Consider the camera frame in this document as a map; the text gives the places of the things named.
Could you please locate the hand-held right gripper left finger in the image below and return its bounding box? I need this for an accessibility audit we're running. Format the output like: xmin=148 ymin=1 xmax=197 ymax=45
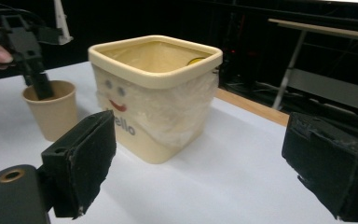
xmin=40 ymin=109 xmax=117 ymax=219

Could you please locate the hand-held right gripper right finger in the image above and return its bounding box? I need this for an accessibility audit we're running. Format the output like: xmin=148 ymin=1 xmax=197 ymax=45
xmin=281 ymin=111 xmax=358 ymax=223

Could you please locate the metal-legged side table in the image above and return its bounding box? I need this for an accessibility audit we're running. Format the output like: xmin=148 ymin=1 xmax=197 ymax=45
xmin=267 ymin=18 xmax=358 ymax=115

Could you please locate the cream bin with smiley face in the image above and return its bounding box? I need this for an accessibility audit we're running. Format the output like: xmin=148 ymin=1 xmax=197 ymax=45
xmin=88 ymin=35 xmax=224 ymax=165

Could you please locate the black cable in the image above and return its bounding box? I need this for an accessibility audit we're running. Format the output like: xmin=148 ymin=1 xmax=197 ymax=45
xmin=0 ymin=1 xmax=46 ymax=26

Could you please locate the white stand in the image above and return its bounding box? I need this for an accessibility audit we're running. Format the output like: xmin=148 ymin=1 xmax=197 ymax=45
xmin=53 ymin=0 xmax=75 ymax=46

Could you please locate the brown paper cup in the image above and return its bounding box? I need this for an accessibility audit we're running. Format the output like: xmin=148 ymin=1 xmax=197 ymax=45
xmin=21 ymin=79 xmax=79 ymax=143

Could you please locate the yellow round item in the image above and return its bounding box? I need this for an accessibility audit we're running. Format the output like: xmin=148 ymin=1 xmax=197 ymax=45
xmin=186 ymin=56 xmax=207 ymax=66

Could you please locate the clear plastic bin liner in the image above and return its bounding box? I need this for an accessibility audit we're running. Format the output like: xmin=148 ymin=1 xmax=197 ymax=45
xmin=93 ymin=41 xmax=220 ymax=149

